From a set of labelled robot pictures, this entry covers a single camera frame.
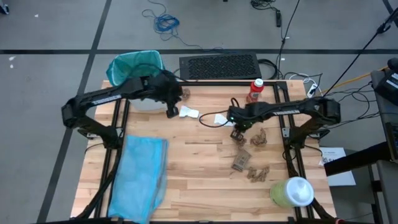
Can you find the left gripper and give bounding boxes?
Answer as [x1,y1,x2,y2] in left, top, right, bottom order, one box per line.
[149,72,185,119]

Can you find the red bottle white cap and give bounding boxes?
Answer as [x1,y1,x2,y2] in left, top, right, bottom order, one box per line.
[246,78,265,104]

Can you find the white plastic trash bin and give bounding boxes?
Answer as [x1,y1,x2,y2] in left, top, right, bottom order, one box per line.
[128,98,169,113]

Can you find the green trash bag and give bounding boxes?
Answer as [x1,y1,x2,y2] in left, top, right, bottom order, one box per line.
[105,50,166,87]

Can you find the light blue trash bag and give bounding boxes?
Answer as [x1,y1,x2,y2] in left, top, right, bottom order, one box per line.
[107,134,170,224]

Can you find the black perforated computer case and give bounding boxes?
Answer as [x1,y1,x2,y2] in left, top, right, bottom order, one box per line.
[178,52,262,81]

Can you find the white power strip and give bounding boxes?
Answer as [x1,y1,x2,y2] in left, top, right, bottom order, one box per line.
[306,83,319,99]

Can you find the green canister white lid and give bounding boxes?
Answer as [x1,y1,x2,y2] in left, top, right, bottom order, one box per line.
[269,176,315,208]

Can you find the white paper sheet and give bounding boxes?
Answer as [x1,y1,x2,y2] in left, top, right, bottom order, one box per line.
[318,146,357,187]

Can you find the black angled beam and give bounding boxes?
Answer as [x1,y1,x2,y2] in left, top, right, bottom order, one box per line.
[323,141,393,177]

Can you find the black box device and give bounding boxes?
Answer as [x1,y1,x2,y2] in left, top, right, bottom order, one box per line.
[371,57,398,106]

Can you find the grey side desk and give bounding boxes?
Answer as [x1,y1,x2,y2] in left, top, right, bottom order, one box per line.
[368,70,398,224]

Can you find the black stand pole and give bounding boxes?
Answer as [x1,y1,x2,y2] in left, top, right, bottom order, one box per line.
[323,7,398,97]

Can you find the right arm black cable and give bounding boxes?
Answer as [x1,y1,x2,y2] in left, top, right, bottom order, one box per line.
[198,97,241,129]

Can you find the black aluminium rail frame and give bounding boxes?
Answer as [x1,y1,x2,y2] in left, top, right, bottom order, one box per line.
[74,80,338,224]

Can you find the black cable loop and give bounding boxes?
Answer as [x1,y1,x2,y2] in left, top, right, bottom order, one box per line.
[257,58,279,80]

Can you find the blue cable coil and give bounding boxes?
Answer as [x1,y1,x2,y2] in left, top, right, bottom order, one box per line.
[142,0,239,54]

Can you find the black cable bundle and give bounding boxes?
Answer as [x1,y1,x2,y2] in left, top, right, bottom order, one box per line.
[250,0,278,12]

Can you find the long thin black cable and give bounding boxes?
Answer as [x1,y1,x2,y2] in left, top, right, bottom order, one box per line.
[277,0,302,77]

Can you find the yellow cable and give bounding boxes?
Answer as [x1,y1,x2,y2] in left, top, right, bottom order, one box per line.
[320,65,389,94]

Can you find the black cable tangle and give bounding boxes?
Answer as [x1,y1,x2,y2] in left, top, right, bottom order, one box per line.
[323,73,382,130]

